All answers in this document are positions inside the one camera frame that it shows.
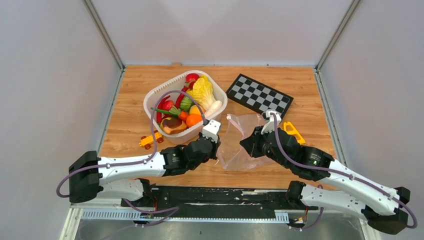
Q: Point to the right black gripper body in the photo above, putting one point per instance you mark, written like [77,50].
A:
[264,150]

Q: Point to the clear zip top bag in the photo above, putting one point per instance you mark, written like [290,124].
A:
[231,155]

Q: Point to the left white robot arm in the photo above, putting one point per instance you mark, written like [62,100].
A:
[93,176]

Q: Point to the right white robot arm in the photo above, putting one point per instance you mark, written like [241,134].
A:
[383,208]

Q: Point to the yellow peach fruit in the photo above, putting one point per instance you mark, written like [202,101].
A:
[194,110]

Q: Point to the green round cabbage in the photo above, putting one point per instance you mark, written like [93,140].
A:
[186,104]

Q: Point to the red chili pepper left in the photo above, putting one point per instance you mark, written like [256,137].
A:
[160,107]

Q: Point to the yellow plastic triangle piece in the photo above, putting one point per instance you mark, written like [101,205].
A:
[290,129]

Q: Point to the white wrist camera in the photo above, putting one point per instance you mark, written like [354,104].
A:
[272,120]
[211,130]

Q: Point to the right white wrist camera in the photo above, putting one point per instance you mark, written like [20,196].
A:
[272,120]

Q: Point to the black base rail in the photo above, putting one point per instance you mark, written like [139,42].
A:
[224,205]

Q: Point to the black white checkerboard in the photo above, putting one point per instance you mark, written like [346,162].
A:
[258,96]

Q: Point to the white plastic basket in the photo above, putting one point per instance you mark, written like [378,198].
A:
[173,88]

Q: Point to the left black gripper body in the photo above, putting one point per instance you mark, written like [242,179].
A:
[212,155]

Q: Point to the red chili pepper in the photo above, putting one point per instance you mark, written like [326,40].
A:
[180,97]
[160,107]

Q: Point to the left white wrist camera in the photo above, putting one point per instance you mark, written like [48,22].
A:
[211,130]

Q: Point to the yellow napa cabbage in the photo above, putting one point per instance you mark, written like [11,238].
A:
[202,93]

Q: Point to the carrot with green stem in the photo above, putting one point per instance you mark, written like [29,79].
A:
[173,111]

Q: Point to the orange fruit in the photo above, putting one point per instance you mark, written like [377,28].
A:
[193,119]

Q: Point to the yellow toy car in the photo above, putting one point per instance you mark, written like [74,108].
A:
[147,141]

